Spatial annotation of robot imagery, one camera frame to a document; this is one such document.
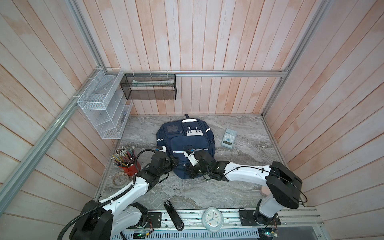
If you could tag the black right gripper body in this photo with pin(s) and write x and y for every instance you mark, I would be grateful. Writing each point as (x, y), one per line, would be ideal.
(198, 169)

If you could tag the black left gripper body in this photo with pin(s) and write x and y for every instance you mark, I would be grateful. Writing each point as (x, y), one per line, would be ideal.
(169, 164)

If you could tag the navy blue student backpack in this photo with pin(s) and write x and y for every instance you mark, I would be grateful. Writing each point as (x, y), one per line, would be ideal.
(183, 135)

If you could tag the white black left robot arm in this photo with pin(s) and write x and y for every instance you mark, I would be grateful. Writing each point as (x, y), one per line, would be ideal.
(103, 220)

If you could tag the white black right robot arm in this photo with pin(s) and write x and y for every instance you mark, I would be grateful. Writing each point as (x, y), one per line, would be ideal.
(285, 187)

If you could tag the red pencil cup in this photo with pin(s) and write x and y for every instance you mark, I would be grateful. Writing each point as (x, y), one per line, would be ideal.
(132, 169)

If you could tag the grey calculator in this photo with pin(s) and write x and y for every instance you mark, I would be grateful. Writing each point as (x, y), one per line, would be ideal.
(229, 138)

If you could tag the bundle of pencils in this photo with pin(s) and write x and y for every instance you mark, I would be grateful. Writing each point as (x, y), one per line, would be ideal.
(124, 157)

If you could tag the clear tape roll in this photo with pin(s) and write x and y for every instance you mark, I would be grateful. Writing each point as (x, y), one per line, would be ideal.
(121, 179)

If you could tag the white round clock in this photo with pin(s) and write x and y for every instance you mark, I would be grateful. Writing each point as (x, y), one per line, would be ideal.
(212, 220)

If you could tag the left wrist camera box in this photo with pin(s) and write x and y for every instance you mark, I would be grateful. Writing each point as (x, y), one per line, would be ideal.
(161, 149)

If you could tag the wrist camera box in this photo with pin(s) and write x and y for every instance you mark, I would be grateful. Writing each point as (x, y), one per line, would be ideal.
(161, 149)
(190, 154)

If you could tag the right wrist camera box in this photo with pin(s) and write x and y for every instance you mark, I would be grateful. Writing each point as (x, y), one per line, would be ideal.
(190, 154)

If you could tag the black wire mesh basket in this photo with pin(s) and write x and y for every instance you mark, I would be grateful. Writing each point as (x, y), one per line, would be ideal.
(149, 87)

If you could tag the white wire mesh shelf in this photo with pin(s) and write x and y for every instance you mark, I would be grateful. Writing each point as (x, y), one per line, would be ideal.
(104, 103)

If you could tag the aluminium frame rail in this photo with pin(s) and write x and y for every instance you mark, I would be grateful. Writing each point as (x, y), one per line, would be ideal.
(232, 73)

